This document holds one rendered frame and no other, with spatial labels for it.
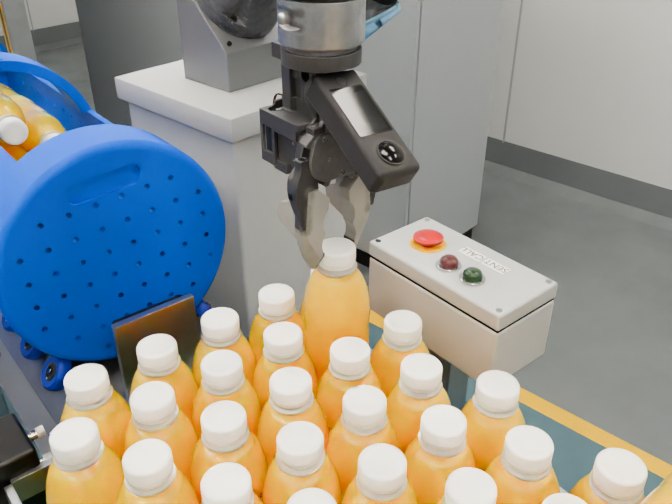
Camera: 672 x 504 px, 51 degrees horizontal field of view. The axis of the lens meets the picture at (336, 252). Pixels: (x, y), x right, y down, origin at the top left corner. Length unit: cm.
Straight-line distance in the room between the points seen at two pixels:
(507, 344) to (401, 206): 181
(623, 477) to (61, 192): 60
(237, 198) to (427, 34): 134
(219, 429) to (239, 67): 74
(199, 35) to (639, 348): 191
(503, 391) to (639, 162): 288
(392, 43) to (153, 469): 196
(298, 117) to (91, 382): 30
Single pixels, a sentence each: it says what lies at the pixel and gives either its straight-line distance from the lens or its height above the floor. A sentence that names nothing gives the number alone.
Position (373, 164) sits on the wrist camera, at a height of 129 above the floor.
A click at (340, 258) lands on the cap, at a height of 117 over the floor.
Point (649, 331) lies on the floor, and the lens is 274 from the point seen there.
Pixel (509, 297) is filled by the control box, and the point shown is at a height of 110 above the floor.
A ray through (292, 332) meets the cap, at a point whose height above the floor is 110.
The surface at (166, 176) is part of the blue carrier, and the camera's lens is 84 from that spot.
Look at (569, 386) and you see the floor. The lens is 240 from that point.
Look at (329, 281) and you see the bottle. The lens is 69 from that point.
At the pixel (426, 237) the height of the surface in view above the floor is 111.
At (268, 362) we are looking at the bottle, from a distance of 71.
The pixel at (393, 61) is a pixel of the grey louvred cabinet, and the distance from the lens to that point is 240.
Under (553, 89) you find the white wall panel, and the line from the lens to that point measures 357.
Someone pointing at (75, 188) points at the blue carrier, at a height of 119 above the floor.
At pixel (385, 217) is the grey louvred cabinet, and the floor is 29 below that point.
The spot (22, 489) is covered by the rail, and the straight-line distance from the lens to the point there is 79.
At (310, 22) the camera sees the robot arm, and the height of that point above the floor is 139.
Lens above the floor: 152
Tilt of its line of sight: 31 degrees down
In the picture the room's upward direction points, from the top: straight up
